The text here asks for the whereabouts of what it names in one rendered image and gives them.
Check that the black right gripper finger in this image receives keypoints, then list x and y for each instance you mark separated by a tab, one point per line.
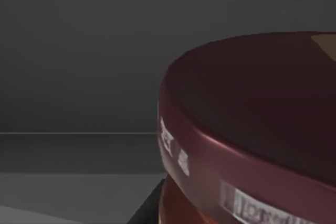
148	205

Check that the dark red lidded jar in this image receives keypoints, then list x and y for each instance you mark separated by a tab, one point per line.
246	119

